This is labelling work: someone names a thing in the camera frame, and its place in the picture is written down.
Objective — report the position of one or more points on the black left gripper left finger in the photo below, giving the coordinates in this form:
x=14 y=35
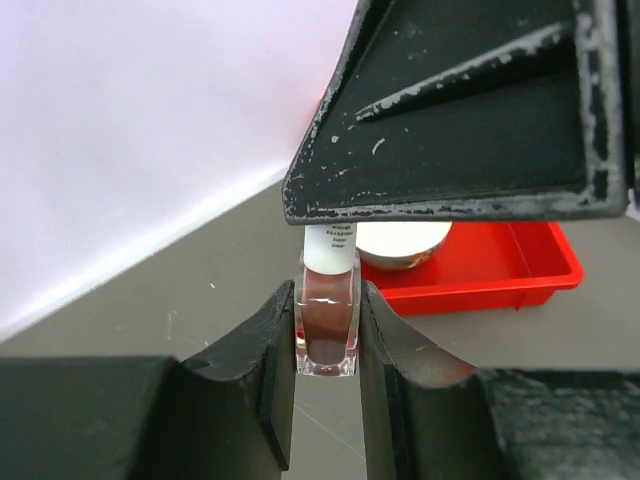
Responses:
x=224 y=413

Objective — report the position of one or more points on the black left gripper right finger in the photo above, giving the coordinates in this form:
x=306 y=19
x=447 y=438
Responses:
x=427 y=414

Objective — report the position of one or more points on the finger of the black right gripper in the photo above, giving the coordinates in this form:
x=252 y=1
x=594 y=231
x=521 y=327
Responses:
x=470 y=110

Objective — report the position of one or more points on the pink nail polish bottle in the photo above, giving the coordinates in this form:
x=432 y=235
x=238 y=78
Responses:
x=326 y=321

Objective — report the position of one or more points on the white nail polish cap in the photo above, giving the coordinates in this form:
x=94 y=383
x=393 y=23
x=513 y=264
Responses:
x=329 y=249

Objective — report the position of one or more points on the white tape roll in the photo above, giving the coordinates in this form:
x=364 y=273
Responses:
x=396 y=246

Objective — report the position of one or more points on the red plastic bin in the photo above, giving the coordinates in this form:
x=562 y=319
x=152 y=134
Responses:
x=482 y=266

